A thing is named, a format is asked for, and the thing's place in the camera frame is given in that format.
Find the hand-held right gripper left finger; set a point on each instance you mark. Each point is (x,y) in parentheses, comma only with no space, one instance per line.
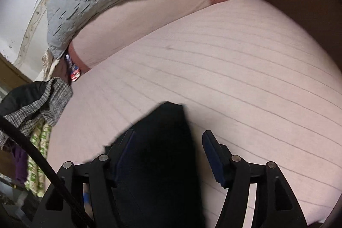
(124,153)

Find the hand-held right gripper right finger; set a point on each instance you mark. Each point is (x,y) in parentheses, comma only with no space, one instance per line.
(213,161)

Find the black pants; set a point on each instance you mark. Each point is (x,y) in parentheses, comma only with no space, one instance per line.
(160,164)

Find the grey tweed jacket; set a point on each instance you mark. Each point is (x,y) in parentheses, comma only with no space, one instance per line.
(53,99)

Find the green patterned cloth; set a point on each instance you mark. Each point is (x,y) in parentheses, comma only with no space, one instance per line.
(34,164)

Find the colourful snack packet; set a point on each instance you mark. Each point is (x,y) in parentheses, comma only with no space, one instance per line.
(74,71)

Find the purple cloth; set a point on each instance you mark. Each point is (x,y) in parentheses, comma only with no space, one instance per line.
(20,164)

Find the pink sofa back cushion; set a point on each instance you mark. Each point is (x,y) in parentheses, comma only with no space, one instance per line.
(147,17)

